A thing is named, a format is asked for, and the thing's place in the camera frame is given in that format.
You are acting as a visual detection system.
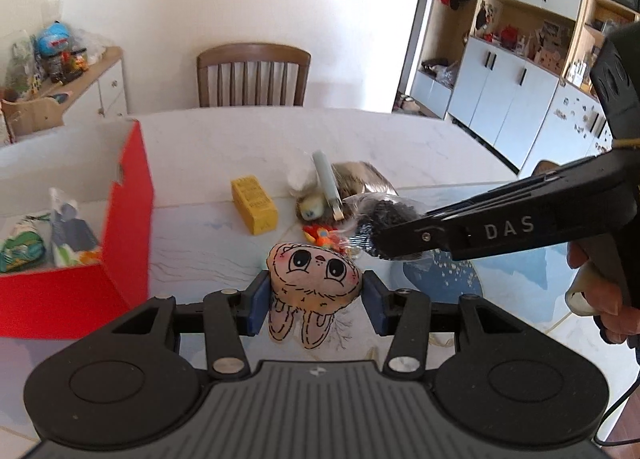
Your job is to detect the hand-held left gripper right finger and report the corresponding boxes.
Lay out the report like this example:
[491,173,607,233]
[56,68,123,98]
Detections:
[362,271,521,376]

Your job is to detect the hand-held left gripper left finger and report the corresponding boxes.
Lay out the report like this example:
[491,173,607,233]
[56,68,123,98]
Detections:
[111,271,273,381]

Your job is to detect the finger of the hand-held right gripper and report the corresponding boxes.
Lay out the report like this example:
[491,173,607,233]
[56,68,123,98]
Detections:
[425,154,622,228]
[375,213,455,262]

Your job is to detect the clear bag of black beads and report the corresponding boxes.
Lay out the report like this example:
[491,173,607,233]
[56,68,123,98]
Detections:
[342,194,426,260]

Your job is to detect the beige bunny plush toy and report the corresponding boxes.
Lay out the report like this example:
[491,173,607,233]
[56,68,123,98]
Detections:
[264,241,362,351]

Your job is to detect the yellow block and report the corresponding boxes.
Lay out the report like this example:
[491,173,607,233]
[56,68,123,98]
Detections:
[231,174,279,236]

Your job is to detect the red cardboard box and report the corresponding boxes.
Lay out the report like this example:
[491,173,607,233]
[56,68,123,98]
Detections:
[0,119,155,340]

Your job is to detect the person's right hand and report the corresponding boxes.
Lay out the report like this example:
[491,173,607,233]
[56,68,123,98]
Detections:
[565,241,640,346]

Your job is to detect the dark wooden chair back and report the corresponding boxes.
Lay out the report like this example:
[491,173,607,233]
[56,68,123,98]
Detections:
[531,160,568,181]

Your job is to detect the silver foil bag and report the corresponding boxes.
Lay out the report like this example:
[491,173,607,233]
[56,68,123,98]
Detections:
[332,162,398,202]

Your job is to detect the small orange toy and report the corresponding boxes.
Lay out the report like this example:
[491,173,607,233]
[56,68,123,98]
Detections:
[302,223,341,251]

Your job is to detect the small round lion plush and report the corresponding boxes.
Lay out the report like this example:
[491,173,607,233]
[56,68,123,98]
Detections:
[297,192,331,222]

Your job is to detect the white cotton ball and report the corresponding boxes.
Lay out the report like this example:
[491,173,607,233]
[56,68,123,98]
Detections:
[287,164,318,192]

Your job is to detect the white and blue packet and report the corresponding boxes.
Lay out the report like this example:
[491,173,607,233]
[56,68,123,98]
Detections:
[48,188,103,267]

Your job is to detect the green printed packet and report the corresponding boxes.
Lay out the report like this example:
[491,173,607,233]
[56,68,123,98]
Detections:
[0,216,48,274]

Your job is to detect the brown wooden dining chair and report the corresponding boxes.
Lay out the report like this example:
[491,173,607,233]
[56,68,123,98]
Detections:
[196,42,312,108]

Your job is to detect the white wooden sideboard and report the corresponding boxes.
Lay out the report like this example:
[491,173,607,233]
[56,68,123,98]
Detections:
[0,46,128,145]

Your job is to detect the wooden desk organizer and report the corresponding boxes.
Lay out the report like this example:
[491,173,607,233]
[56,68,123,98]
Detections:
[0,94,67,141]

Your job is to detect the clear plastic bag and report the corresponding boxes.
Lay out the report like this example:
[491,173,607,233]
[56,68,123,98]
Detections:
[75,29,109,65]

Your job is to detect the clear bag with green contents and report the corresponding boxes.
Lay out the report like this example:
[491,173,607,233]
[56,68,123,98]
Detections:
[9,32,42,95]

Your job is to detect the pale blue wall cabinet unit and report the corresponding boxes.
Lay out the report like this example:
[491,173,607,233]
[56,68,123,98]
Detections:
[400,0,640,175]

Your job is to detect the black cable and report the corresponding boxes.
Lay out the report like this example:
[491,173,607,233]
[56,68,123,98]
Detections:
[592,374,640,446]

